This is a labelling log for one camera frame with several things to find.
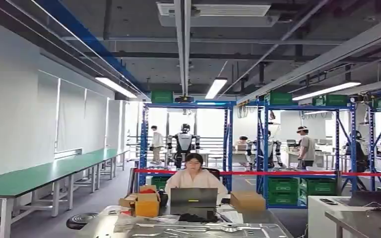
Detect white and black humanoid robot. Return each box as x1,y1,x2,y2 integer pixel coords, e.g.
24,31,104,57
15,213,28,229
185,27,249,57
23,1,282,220
246,130,283,169
166,123,201,170

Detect long ceiling tube light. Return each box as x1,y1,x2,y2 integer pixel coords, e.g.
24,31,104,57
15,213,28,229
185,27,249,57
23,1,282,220
204,77,228,100
95,76,138,100
292,81,362,102

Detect seated person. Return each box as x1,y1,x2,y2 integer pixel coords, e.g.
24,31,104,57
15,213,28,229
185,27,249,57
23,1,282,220
234,135,250,152

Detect black office chair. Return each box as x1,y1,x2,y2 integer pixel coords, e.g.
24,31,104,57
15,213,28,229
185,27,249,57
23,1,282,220
203,167,221,181

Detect person at laptop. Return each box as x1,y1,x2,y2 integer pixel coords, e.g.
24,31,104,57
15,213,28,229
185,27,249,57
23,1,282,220
164,152,229,205

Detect grey laptop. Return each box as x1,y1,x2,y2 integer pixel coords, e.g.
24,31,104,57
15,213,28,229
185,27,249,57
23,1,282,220
170,187,218,218

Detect yellow cardboard box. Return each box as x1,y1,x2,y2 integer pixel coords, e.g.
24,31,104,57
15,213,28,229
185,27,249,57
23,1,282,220
134,192,161,219

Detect black cloth bundle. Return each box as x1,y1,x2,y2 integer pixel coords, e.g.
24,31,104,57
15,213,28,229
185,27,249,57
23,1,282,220
178,212,219,224

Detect brown cardboard box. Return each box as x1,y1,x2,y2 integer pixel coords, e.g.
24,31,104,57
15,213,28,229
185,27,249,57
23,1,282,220
229,191,267,213

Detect red barrier tape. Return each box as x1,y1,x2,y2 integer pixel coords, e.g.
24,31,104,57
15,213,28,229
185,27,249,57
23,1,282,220
134,168,381,179

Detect small open cardboard box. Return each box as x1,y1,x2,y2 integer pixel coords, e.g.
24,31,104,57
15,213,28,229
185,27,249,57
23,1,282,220
118,194,139,209

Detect stamped metal sheet part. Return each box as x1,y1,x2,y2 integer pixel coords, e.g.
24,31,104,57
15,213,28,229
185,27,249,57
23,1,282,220
125,223,290,238

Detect ceiling air conditioner unit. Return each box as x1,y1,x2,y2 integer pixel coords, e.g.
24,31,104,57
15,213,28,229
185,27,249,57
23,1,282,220
155,1,272,28

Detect standing person with headset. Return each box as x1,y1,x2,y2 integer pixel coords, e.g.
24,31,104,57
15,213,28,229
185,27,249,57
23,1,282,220
296,126,317,171

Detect black round ribbed disc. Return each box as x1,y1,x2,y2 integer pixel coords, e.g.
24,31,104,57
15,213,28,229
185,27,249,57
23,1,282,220
65,212,99,231

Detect white desk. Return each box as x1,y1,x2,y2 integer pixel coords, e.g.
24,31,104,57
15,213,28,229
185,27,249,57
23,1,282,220
307,195,381,238

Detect green-topped workbench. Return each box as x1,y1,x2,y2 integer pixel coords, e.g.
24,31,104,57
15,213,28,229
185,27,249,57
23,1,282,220
0,148,129,238

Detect dark humanoid robot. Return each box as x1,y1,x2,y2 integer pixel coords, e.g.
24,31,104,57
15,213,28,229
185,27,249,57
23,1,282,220
344,130,369,174

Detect dark laptop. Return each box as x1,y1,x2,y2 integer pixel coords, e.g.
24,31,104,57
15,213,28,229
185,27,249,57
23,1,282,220
334,190,381,208

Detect steel table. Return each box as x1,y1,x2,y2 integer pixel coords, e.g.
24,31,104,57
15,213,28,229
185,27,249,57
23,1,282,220
324,209,381,238

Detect grey ceiling rail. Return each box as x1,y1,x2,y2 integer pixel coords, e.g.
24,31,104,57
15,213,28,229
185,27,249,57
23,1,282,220
173,0,192,98

